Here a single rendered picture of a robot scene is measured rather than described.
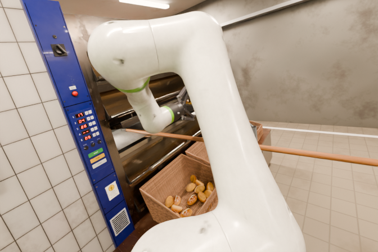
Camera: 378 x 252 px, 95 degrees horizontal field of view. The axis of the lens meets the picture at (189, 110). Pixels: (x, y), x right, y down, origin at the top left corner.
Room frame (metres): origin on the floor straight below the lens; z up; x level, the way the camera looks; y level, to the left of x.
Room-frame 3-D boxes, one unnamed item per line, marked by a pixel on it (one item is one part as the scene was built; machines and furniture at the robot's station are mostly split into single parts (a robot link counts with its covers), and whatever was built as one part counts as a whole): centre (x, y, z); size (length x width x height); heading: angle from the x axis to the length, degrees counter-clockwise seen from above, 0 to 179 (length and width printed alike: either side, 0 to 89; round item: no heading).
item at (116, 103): (1.85, -0.01, 1.54); 1.79 x 0.11 x 0.19; 141
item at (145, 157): (1.85, -0.01, 1.02); 1.79 x 0.11 x 0.19; 141
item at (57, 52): (1.00, 0.61, 1.92); 0.06 x 0.04 x 0.11; 141
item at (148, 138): (1.87, 0.01, 1.16); 1.80 x 0.06 x 0.04; 141
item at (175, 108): (0.84, 0.09, 1.49); 0.12 x 0.06 x 0.09; 52
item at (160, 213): (1.24, 0.14, 0.72); 0.56 x 0.49 x 0.28; 142
